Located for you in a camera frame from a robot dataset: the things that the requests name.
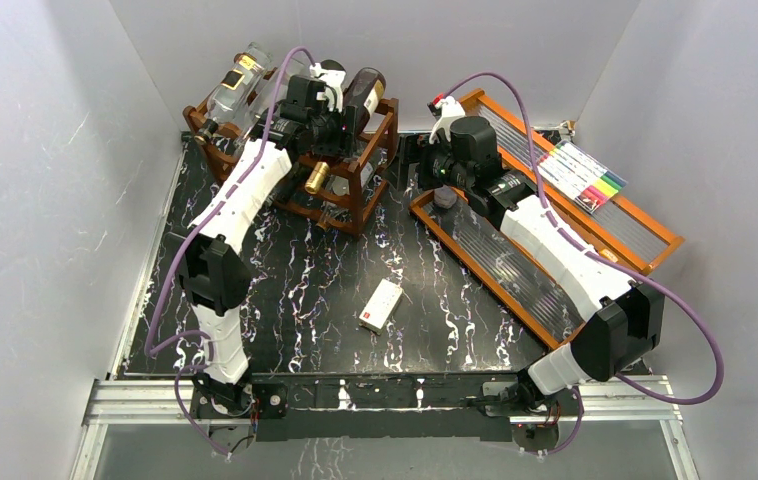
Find white rectangular box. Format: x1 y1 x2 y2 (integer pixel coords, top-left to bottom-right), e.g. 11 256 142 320
358 279 403 334

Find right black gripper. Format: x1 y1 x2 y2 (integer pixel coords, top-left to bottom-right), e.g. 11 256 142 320
380 133 473 193

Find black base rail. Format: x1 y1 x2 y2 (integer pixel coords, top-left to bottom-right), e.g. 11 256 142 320
190 372 578 448

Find dark red wine bottle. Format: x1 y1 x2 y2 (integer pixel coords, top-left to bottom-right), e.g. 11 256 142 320
304 66 388 196

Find aluminium frame rail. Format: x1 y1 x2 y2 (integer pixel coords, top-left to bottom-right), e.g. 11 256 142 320
70 380 699 479

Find small grey capped jar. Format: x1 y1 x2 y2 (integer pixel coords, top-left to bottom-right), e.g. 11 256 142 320
432 186 459 210

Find green wine bottle brown label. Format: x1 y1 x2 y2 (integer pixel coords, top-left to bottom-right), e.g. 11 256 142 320
315 59 346 85

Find purple cable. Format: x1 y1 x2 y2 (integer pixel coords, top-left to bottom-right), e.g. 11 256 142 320
443 71 726 457
144 46 317 458

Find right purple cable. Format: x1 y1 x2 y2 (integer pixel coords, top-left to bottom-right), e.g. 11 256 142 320
443 71 726 457

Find clear bottle white label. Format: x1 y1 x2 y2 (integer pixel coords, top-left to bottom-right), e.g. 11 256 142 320
315 162 377 233

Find brown wooden wine rack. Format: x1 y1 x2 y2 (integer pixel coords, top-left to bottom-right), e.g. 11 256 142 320
183 70 399 237

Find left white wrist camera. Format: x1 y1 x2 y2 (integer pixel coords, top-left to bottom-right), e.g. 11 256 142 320
309 59 346 112

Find orange tiered display shelf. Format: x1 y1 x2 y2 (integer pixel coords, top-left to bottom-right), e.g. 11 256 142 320
397 95 665 352

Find clear bottle gold label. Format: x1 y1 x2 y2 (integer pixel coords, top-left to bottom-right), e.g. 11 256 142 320
194 42 272 145

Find clear empty glass bottle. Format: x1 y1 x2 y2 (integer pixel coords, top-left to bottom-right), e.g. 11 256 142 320
232 58 308 161

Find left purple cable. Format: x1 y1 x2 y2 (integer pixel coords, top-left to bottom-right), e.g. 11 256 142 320
144 46 317 458

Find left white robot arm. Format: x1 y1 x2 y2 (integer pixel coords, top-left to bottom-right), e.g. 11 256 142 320
175 111 363 416

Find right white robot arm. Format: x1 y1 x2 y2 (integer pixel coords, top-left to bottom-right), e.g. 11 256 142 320
391 116 664 414

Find pack of coloured markers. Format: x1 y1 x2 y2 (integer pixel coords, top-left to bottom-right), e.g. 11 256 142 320
537 140 627 214

